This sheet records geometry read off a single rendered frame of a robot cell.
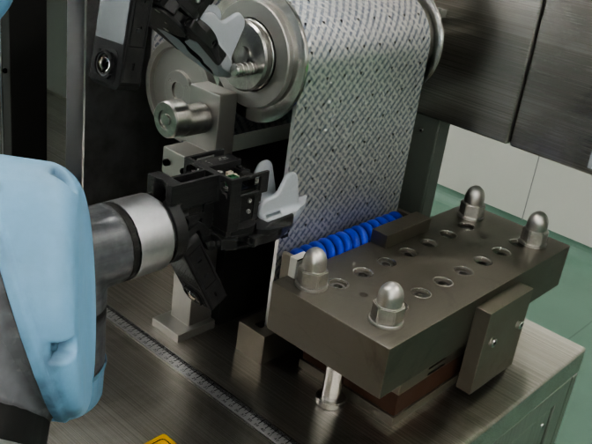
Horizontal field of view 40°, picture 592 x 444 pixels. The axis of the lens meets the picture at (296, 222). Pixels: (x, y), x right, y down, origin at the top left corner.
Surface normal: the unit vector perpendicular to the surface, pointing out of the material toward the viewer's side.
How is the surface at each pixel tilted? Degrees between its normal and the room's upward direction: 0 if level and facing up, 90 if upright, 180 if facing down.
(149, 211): 31
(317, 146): 90
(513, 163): 90
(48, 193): 21
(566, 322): 0
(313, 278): 90
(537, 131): 90
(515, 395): 0
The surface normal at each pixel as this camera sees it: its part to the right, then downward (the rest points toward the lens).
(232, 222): 0.73, 0.37
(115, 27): -0.62, 0.09
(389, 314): -0.22, 0.39
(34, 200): 0.18, -0.66
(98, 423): 0.13, -0.90
